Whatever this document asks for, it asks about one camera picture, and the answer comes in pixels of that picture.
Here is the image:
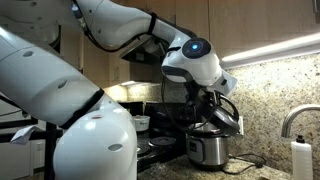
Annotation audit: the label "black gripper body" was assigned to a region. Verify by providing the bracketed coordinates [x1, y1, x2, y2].
[184, 81, 218, 115]

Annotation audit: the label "black pressure cooker lid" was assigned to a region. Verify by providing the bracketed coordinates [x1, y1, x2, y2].
[200, 92, 240, 136]

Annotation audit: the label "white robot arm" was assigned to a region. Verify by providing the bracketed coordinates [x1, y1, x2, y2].
[0, 0, 237, 180]

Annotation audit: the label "stainless steel pressure cooker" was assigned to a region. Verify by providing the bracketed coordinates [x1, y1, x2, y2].
[186, 123, 229, 171]

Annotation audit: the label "black electric stove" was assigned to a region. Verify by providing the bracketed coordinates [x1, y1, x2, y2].
[119, 101, 196, 172]

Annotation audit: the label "black range hood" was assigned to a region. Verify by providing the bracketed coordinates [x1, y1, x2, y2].
[120, 35, 169, 65]

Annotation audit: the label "wooden upper cabinets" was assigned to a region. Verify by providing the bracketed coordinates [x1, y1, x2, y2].
[79, 0, 320, 88]

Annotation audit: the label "curved steel faucet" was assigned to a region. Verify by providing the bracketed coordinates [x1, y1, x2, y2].
[281, 104, 320, 138]

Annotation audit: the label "white soap bottle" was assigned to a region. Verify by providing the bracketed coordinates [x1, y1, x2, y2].
[291, 135, 313, 180]

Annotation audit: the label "under-cabinet light strip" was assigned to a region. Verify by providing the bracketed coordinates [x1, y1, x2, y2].
[222, 33, 320, 67]

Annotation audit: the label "white paper tag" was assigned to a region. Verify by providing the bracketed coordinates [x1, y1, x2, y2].
[10, 125, 39, 145]

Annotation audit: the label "white wall outlet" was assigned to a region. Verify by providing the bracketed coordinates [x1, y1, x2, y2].
[238, 116, 244, 135]

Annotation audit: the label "black power cord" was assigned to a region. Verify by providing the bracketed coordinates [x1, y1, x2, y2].
[222, 153, 268, 176]

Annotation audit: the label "black camera stand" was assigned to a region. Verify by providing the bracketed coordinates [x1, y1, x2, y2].
[0, 96, 64, 180]

